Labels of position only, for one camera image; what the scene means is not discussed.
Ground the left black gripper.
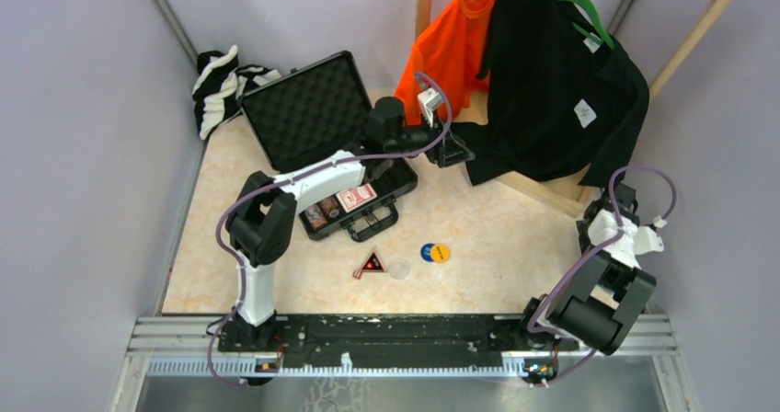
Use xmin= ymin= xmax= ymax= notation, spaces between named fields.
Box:
xmin=386 ymin=108 xmax=476 ymax=168

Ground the black poker set case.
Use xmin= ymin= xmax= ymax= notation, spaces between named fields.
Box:
xmin=241 ymin=51 xmax=418 ymax=242

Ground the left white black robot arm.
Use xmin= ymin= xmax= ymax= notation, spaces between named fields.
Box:
xmin=216 ymin=81 xmax=475 ymax=351

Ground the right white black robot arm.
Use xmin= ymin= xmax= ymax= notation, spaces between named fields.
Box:
xmin=518 ymin=184 xmax=665 ymax=355

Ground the wooden clothes rack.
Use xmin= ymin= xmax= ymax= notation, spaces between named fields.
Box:
xmin=389 ymin=0 xmax=747 ymax=219

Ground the red playing card deck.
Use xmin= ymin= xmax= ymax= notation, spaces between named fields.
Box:
xmin=336 ymin=184 xmax=378 ymax=212

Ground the purple black chip stack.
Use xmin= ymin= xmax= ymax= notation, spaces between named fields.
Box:
xmin=318 ymin=196 xmax=342 ymax=220

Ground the orange t-shirt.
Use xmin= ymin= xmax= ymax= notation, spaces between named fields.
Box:
xmin=395 ymin=0 xmax=496 ymax=125

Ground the blue orange chip stack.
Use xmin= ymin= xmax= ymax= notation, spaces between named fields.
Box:
xmin=304 ymin=204 xmax=328 ymax=232

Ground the blue small blind button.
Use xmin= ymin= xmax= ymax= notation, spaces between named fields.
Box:
xmin=420 ymin=243 xmax=434 ymax=262

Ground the black t-shirt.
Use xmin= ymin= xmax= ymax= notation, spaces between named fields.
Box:
xmin=452 ymin=0 xmax=649 ymax=188

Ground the yellow big blind button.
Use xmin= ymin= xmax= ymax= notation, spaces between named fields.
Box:
xmin=430 ymin=243 xmax=452 ymax=263

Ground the black red triangle token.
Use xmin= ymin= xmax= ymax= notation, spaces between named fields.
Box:
xmin=358 ymin=251 xmax=387 ymax=274

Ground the clear dealer button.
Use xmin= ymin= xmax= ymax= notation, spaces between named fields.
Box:
xmin=387 ymin=259 xmax=411 ymax=280

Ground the black white striped cloth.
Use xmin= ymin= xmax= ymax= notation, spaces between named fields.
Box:
xmin=191 ymin=44 xmax=281 ymax=141

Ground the green clothes hanger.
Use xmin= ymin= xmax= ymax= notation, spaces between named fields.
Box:
xmin=559 ymin=0 xmax=614 ymax=50

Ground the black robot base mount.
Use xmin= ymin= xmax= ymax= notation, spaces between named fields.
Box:
xmin=217 ymin=315 xmax=579 ymax=369

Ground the aluminium frame rail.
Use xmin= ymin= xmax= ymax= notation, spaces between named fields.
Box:
xmin=111 ymin=314 xmax=700 ymax=411

